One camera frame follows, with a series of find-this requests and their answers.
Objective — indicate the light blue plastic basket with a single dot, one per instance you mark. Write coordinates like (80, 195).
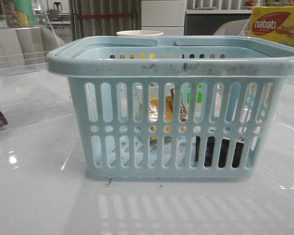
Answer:
(230, 86)

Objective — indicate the clear acrylic shelf left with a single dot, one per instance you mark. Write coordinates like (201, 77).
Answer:
(24, 49)

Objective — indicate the packaged bread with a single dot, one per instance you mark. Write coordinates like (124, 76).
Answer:
(168, 114)

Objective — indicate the white paper cup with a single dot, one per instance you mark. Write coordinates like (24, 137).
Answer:
(139, 33)

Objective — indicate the white drawer cabinet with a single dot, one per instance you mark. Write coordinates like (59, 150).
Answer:
(167, 16)

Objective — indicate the black tissue pack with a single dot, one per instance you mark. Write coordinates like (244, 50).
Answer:
(225, 144)

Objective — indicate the yellow nabati wafer box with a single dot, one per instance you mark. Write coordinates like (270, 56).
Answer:
(281, 14)

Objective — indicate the green yellow cartoon package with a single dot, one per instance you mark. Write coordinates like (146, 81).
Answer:
(18, 13)

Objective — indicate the clear acrylic stand right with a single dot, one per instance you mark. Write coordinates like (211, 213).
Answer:
(245, 31)

